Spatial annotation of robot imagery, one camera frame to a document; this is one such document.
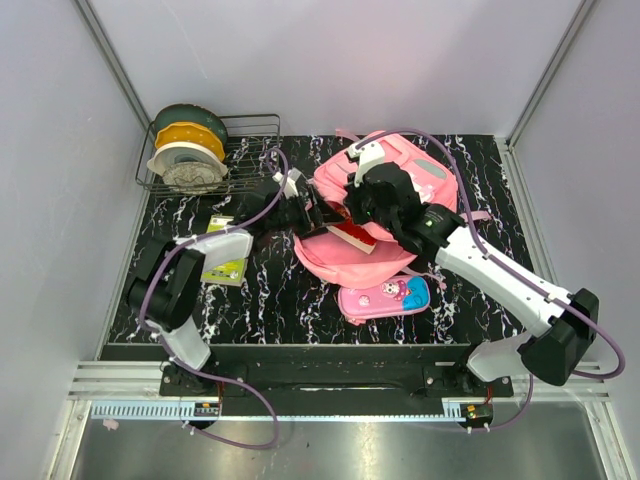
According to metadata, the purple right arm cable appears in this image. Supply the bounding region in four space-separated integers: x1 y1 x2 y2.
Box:
354 128 626 432

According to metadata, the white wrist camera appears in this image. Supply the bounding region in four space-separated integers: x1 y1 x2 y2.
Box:
272 168 314 199
346 141 386 187

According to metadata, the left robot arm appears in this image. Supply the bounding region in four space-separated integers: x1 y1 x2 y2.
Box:
125 177 322 396

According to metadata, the speckled grey plate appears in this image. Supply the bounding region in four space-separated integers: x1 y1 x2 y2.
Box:
162 162 225 195

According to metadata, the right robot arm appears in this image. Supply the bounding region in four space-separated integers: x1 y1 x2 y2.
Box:
344 162 599 397

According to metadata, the red treehouse book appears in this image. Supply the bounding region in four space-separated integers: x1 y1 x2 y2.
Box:
327 202 377 254

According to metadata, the dark green plate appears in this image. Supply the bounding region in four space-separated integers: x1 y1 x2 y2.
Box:
153 103 228 146

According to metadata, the white plate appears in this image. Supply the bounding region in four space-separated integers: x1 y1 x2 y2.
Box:
147 142 228 176

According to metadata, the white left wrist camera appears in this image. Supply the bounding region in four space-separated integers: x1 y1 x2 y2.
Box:
272 168 314 199

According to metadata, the yellow plate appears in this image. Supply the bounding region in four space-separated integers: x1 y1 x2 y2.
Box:
154 122 226 161

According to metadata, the wire dish rack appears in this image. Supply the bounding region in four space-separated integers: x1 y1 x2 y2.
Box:
135 113 281 197

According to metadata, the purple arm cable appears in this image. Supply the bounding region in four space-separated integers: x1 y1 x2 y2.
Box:
354 128 626 432
137 146 291 449

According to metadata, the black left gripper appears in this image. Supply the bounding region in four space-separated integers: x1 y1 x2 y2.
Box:
267 186 345 241

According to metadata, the pink cat pencil case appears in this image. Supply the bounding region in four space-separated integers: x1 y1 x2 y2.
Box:
337 275 431 325

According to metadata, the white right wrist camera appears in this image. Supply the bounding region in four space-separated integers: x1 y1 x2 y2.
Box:
346 141 386 187

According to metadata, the green book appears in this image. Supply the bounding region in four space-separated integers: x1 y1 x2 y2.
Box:
201 215 247 287

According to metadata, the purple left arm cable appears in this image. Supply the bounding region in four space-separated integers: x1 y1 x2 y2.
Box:
137 146 291 449

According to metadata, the pink student backpack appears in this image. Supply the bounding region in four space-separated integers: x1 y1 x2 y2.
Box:
293 127 494 290

